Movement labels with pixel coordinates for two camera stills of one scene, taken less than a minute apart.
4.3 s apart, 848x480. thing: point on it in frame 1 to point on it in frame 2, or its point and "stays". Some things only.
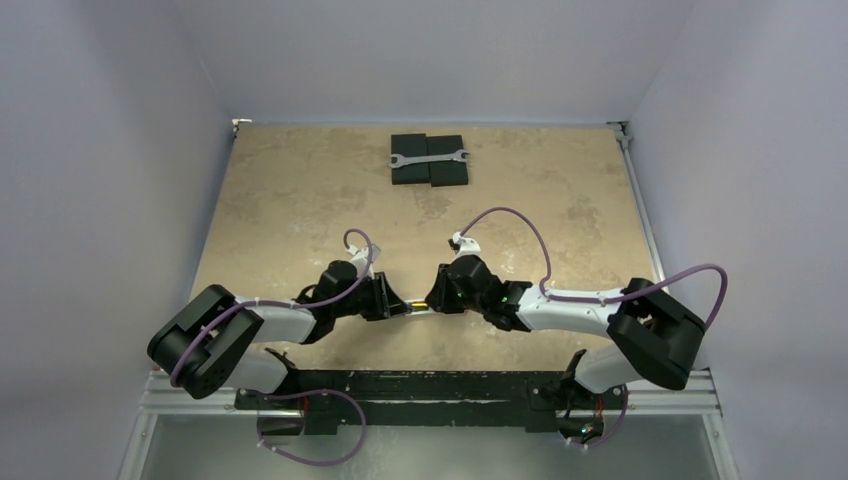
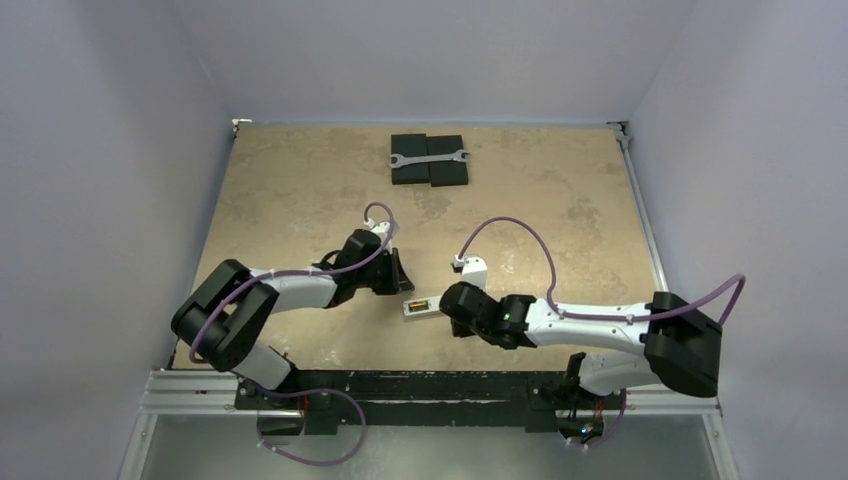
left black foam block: [410, 145] stays
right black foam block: [449, 172] stays
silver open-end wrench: [401, 159] stays
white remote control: [420, 311] stays
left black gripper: [385, 303] to [397, 281]
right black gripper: [442, 290] to [454, 318]
